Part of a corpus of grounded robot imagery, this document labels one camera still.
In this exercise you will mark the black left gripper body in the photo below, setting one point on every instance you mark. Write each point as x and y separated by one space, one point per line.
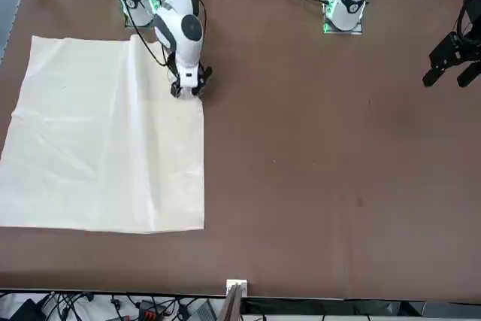
474 13

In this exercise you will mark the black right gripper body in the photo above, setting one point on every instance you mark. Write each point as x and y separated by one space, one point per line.
174 91

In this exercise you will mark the cream tablecloth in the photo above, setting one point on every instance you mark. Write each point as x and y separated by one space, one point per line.
94 129

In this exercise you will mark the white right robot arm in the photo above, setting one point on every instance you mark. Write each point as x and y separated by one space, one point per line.
188 50

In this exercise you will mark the orange black connector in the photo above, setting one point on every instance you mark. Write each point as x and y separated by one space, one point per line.
150 311

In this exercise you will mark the dark ribbed power adapter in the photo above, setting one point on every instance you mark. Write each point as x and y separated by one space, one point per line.
203 311

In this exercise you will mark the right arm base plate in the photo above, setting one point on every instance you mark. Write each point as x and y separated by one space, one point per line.
127 26

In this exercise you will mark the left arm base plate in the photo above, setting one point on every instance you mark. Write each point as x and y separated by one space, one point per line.
355 32

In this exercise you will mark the white rail foot bracket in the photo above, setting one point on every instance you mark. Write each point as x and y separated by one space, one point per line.
245 284

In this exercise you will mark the slanted aluminium mast rail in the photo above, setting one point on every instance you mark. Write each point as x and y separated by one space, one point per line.
231 306

